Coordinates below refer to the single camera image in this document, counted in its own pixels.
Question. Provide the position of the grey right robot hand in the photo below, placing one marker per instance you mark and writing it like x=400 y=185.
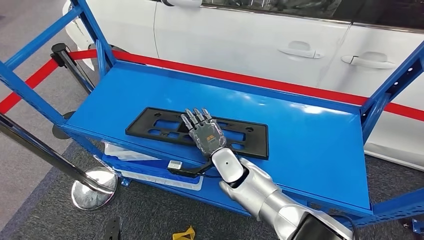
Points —
x=207 y=136

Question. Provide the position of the black plastic plate part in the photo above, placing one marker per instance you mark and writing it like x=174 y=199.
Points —
x=142 y=127

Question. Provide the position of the blue metal shelf unit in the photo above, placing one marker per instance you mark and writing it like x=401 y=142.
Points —
x=298 y=149

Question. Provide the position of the red barrier belt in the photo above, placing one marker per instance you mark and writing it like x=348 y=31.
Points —
x=232 y=76
x=20 y=92

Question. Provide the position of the blue plastic crate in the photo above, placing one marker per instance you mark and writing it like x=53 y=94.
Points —
x=149 y=165

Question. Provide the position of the white translucent plastic tray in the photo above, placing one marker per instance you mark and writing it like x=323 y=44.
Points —
x=132 y=154

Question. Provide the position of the white car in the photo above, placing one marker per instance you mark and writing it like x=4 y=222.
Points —
x=232 y=39

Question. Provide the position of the yellow floor tape with curl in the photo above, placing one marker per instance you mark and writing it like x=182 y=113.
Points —
x=185 y=234

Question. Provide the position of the black round floor disc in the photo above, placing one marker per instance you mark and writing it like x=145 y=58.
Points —
x=61 y=129

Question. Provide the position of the chrome stanchion post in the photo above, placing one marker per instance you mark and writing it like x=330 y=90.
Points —
x=94 y=190

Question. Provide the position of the black left wrist camera bracket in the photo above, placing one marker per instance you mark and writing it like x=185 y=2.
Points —
x=112 y=228

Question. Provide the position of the black-topped stanchion post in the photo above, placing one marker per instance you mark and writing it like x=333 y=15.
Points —
x=61 y=51

